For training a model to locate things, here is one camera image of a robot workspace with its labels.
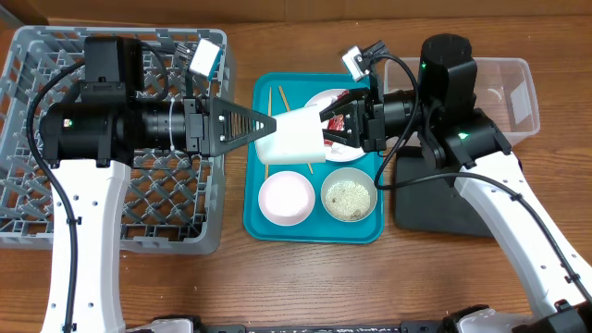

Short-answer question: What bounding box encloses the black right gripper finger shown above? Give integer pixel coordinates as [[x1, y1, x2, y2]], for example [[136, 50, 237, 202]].
[[320, 88, 370, 123], [323, 129, 361, 148]]

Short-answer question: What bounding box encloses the red snack wrapper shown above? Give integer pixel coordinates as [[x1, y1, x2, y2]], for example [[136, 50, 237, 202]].
[[324, 89, 348, 147]]

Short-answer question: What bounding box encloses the white cup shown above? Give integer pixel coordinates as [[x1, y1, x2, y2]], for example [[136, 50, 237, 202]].
[[255, 105, 326, 165]]

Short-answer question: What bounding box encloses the grey bowl with rice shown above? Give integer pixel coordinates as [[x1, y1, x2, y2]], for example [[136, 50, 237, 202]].
[[320, 167, 378, 223]]

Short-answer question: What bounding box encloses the wooden chopstick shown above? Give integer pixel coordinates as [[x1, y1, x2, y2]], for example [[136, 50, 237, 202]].
[[277, 85, 314, 175], [265, 87, 273, 180]]

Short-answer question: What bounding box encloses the small white bowl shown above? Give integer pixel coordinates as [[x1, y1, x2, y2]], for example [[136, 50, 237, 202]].
[[258, 171, 315, 227]]

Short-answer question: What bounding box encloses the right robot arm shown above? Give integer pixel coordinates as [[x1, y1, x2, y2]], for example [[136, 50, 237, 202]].
[[320, 33, 591, 332]]

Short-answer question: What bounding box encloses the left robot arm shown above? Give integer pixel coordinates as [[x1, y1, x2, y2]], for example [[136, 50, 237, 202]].
[[26, 36, 277, 332]]

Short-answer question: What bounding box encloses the grey dishwasher rack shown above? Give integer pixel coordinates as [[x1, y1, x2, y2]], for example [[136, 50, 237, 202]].
[[1, 26, 236, 254]]

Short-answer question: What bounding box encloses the black waste tray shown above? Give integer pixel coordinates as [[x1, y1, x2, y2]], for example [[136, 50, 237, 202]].
[[393, 146, 492, 238]]

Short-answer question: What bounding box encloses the clear plastic waste bin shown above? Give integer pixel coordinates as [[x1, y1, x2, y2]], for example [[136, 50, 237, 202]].
[[383, 56, 541, 148]]

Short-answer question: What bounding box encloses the large white plate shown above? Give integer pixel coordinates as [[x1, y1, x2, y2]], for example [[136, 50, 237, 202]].
[[304, 89, 365, 163]]

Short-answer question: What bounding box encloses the teal serving tray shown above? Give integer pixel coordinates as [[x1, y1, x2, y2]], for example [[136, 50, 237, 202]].
[[243, 72, 385, 244]]

